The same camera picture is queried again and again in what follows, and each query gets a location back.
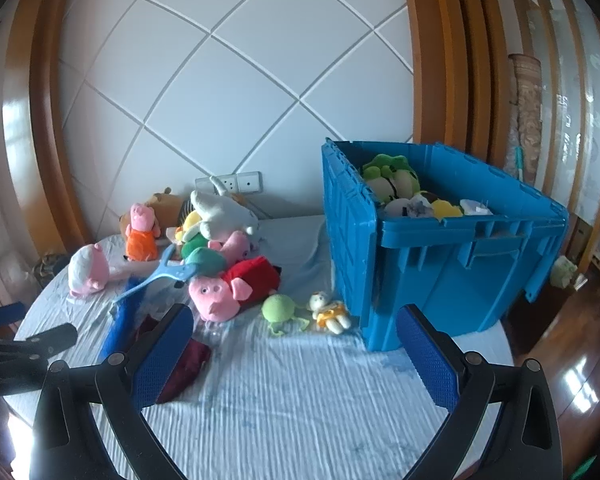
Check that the small yellow doll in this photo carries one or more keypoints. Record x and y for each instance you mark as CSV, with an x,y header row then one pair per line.
x,y
327,315

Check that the dark red cloth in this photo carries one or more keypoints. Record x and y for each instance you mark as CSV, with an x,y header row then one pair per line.
x,y
190,360

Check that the yellow green duck plush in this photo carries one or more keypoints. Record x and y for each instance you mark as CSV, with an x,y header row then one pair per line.
x,y
191,222

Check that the white grey plush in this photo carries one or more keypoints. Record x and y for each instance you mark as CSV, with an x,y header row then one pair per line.
x,y
407,206

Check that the white shark plush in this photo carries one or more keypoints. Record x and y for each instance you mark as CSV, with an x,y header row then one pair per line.
x,y
220,210

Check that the pink pig plush teal dress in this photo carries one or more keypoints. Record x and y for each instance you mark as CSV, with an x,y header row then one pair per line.
x,y
202,261

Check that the pink pig plush red dress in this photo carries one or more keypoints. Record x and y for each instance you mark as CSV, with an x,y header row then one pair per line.
x,y
215,295

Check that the white crumpled plush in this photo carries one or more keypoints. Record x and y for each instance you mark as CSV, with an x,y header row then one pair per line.
x,y
475,206

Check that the white wall socket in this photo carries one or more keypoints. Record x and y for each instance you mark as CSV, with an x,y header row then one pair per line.
x,y
249,181
228,182

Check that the green octopus plush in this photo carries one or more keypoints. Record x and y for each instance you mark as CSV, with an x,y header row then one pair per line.
x,y
277,307

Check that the blue plastic boomerang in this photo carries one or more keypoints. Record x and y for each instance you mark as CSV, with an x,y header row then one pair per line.
x,y
172,274

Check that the pink pig plush orange dress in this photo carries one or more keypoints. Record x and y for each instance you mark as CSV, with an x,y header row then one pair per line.
x,y
141,242

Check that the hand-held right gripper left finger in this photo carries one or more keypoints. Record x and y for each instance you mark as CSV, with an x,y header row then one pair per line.
x,y
162,355

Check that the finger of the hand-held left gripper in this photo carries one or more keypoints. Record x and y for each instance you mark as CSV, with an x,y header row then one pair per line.
x,y
50,338
2,314

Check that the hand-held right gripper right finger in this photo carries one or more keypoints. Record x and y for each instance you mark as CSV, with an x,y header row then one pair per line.
x,y
430,360

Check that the green turtle plush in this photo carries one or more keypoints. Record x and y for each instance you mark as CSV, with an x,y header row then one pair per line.
x,y
390,170

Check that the dark cluttered box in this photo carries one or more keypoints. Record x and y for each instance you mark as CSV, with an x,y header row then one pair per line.
x,y
50,266

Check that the wooden door frame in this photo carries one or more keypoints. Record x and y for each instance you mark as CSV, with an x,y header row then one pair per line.
x,y
45,135
445,60

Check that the pink white round plush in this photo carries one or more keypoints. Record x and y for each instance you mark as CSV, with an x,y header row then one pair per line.
x,y
87,270

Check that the brown capybara plush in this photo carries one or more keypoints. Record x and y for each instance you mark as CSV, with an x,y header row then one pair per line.
x,y
165,205

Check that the rolled patterned carpet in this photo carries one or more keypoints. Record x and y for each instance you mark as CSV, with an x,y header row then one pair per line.
x,y
525,110

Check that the blue plastic storage crate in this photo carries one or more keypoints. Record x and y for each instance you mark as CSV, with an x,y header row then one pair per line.
x,y
430,285

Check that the green white floor plush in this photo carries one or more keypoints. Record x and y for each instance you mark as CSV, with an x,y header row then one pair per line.
x,y
562,271

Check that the striped plush toy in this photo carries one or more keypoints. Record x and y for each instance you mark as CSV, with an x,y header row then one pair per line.
x,y
185,211

